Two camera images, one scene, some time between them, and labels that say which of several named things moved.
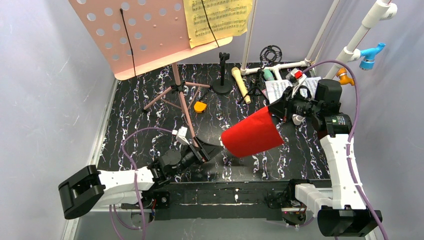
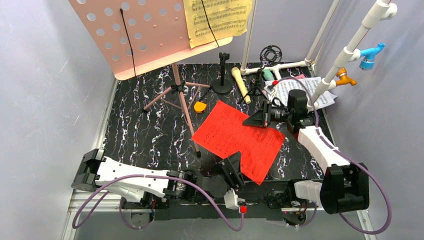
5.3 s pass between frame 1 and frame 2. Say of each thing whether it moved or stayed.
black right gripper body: moved
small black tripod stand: stayed
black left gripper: moved
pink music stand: stayed
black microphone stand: stayed
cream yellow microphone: stayed
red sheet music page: moved
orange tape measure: stayed
